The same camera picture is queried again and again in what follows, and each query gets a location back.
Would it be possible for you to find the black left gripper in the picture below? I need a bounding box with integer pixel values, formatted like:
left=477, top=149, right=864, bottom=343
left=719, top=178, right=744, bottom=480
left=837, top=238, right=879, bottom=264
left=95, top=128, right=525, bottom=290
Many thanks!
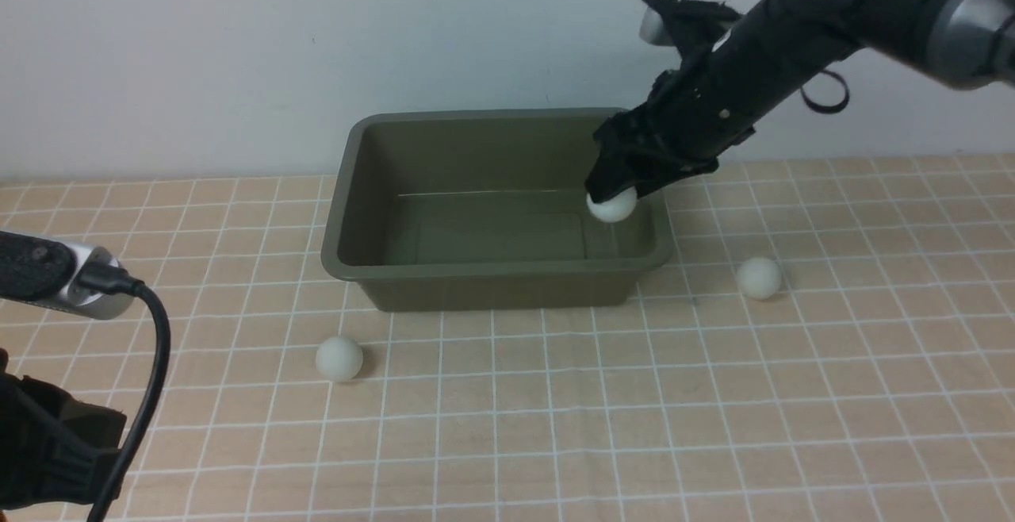
left=1, top=351, right=127, bottom=511

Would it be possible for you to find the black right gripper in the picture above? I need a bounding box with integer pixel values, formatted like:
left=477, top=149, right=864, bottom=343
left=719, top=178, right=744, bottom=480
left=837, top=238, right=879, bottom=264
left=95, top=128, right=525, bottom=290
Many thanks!
left=586, top=70, right=756, bottom=204

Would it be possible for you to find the white ball with logo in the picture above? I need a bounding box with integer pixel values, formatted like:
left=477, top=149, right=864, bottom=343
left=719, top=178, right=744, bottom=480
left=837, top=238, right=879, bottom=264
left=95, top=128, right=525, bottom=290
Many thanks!
left=586, top=186, right=638, bottom=225

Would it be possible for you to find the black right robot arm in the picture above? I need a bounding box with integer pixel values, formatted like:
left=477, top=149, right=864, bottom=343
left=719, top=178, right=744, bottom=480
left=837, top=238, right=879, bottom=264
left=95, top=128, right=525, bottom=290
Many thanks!
left=586, top=0, right=1014, bottom=204

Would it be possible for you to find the olive green plastic bin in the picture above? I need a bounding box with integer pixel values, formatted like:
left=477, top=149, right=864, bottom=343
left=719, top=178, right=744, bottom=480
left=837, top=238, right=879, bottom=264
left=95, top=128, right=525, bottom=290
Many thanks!
left=320, top=107, right=675, bottom=313

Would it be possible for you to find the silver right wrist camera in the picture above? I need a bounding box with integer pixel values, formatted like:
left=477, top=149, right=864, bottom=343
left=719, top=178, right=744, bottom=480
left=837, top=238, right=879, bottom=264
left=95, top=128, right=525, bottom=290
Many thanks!
left=639, top=0, right=742, bottom=56

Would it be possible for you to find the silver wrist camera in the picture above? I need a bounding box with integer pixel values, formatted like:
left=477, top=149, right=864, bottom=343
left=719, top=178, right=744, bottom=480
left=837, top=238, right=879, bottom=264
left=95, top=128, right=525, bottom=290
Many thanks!
left=1, top=232, right=133, bottom=320
left=639, top=0, right=742, bottom=56

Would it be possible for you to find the thin black loop cable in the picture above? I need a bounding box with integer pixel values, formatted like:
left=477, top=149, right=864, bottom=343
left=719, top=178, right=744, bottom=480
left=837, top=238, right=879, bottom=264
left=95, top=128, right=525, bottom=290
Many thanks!
left=799, top=70, right=851, bottom=115

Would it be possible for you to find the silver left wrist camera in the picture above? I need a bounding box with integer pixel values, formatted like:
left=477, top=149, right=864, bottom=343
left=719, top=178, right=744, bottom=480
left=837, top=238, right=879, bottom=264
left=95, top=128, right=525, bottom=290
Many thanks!
left=1, top=232, right=133, bottom=320

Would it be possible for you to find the black left camera cable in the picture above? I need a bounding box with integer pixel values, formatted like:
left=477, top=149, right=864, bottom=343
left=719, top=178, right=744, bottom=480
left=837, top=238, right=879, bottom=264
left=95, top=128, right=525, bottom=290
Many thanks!
left=75, top=262, right=172, bottom=522

